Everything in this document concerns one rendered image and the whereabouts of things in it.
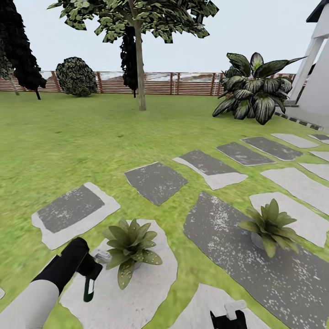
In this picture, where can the bush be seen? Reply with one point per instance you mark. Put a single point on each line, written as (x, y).
(227, 74)
(76, 77)
(257, 97)

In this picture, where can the insectifuge atomizer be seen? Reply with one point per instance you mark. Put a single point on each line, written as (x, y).
(89, 289)

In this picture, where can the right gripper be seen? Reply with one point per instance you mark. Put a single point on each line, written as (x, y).
(222, 322)

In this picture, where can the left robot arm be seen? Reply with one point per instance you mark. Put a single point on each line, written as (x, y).
(30, 309)

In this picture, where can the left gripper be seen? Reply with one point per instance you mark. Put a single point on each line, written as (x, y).
(92, 269)

